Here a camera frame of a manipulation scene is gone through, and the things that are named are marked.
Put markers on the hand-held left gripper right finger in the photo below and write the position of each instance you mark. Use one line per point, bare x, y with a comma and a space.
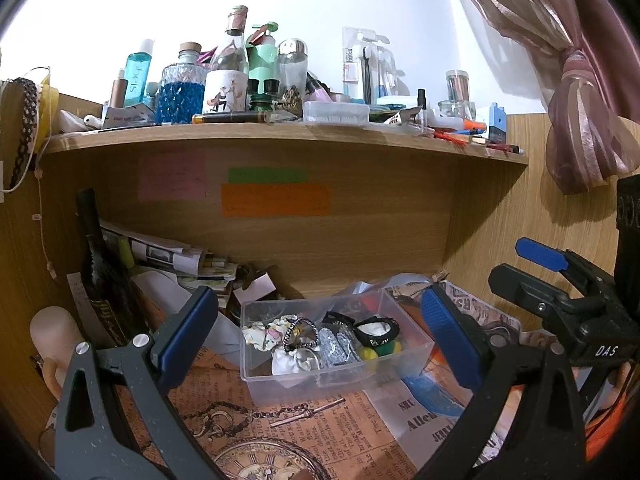
450, 340

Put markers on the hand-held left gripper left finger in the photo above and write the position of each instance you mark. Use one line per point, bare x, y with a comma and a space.
182, 340

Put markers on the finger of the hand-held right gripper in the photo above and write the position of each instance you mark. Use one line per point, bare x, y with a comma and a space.
535, 295
542, 255

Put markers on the black printed wristband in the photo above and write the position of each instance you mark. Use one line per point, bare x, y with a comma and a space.
375, 330

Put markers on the floral fabric scrunchie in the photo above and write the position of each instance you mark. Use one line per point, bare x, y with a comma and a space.
265, 335

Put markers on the white cloth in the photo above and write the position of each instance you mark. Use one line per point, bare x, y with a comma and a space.
287, 362

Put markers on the black beaded hairband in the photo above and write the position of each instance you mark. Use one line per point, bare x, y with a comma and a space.
292, 332

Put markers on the clear plastic box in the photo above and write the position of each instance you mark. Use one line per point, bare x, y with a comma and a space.
345, 380

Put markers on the thin black hairband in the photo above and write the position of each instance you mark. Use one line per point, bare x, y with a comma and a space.
336, 317

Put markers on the blue plastic film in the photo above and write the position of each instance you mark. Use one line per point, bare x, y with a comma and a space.
430, 395

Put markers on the clear plastic bag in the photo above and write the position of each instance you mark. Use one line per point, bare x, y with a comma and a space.
400, 282

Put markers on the stack of newspapers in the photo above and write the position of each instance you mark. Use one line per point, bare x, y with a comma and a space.
170, 257

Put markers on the small white cardboard box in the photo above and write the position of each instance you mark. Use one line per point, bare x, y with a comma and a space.
257, 287

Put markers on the orange printed sheet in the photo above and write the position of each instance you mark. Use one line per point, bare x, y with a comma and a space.
612, 435

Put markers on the wooden shelf unit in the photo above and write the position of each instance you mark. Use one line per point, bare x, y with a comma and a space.
375, 240

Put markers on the beige plastic figure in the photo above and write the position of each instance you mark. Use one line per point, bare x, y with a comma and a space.
52, 335

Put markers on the blue plastic box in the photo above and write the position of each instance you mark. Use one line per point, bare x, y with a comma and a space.
497, 125

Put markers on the orange marker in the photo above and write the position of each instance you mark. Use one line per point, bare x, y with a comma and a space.
475, 125

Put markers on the red tassel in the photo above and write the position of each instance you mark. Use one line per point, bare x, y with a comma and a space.
450, 136

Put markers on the white glue bottle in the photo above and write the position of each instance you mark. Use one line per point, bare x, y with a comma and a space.
447, 121

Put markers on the pink sticky note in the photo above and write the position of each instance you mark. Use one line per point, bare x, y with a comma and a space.
172, 175

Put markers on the orange sticky note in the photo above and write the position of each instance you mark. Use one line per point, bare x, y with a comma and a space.
275, 200

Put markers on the short glass jar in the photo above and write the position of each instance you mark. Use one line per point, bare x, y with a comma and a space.
457, 109

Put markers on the pink curtain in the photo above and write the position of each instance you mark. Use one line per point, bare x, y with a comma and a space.
575, 85

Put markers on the green sticky note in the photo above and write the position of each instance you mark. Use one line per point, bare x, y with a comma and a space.
267, 175

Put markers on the tall clear cylinder container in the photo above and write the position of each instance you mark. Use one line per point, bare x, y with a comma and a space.
459, 85

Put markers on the black capped small bottle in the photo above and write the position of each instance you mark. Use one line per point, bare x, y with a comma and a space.
421, 105

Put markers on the brown pen tube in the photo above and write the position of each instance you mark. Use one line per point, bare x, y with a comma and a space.
227, 117

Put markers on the white cosmetic tube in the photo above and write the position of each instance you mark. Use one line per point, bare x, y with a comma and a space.
127, 116

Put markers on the blue faceted glass bottle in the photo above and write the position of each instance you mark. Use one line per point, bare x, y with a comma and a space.
180, 97

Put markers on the clear lidded plastic case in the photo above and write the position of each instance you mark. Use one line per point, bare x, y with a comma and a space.
335, 112

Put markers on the dark green ink bottle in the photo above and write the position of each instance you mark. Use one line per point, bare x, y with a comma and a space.
262, 96

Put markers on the rose gold tube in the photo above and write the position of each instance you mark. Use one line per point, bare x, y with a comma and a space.
118, 90

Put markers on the toothbrush blister pack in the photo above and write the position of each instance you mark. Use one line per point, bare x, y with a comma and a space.
367, 65

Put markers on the clear glass bottle illustrated label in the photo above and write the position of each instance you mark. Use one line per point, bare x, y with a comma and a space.
227, 80

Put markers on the patterned brown headband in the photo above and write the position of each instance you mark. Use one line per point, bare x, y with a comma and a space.
27, 125

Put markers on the light blue liquid bottle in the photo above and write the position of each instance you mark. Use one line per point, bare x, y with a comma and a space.
137, 77

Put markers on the yellow headband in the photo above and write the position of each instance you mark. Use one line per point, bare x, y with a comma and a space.
46, 105

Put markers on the pink nail polish bottle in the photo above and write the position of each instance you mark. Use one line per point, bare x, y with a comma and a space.
316, 91

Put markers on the mint green pump bottle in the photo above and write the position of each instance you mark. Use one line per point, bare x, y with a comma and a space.
262, 62

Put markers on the clear bottle silver cap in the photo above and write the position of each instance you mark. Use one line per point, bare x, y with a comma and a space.
291, 67

